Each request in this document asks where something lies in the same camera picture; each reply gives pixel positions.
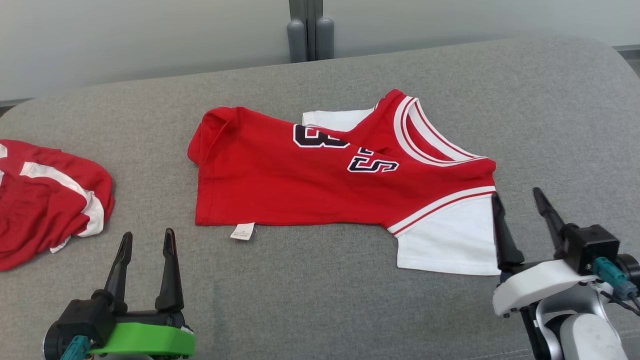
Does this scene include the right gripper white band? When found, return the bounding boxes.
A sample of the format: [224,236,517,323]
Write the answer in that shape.
[492,187,599,317]

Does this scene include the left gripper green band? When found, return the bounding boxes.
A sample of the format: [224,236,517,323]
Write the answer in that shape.
[89,228,196,360]

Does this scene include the red shorts white stripe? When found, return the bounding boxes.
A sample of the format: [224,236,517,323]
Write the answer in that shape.
[0,139,116,272]

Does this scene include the red basketball jersey white sleeves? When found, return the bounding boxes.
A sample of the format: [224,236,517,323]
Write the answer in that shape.
[187,89,502,277]

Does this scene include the grey fabric sofa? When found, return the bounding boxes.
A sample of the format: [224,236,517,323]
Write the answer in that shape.
[0,34,640,360]

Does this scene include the teal plug right camera cable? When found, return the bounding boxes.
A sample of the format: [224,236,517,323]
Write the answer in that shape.
[592,256,640,317]

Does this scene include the teal plug camera cable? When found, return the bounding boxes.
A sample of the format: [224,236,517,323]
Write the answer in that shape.
[592,256,640,317]
[60,336,92,360]

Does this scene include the teal plug left camera cable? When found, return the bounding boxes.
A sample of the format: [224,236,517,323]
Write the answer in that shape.
[60,336,92,360]

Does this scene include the grey wall partition post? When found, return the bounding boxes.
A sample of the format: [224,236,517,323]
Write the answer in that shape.
[287,0,335,64]

